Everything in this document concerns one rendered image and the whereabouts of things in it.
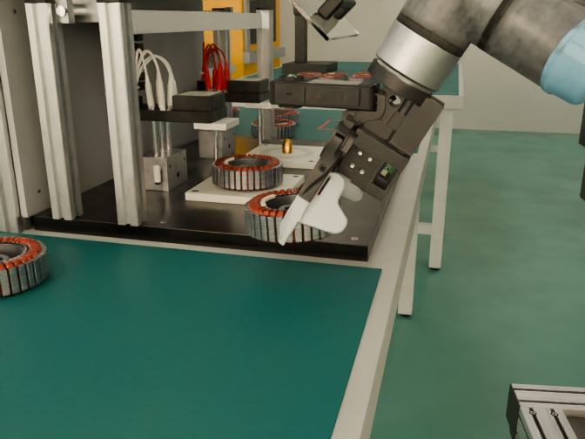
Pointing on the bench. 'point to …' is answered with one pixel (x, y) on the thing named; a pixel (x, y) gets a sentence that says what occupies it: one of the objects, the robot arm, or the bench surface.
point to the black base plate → (218, 215)
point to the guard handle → (339, 9)
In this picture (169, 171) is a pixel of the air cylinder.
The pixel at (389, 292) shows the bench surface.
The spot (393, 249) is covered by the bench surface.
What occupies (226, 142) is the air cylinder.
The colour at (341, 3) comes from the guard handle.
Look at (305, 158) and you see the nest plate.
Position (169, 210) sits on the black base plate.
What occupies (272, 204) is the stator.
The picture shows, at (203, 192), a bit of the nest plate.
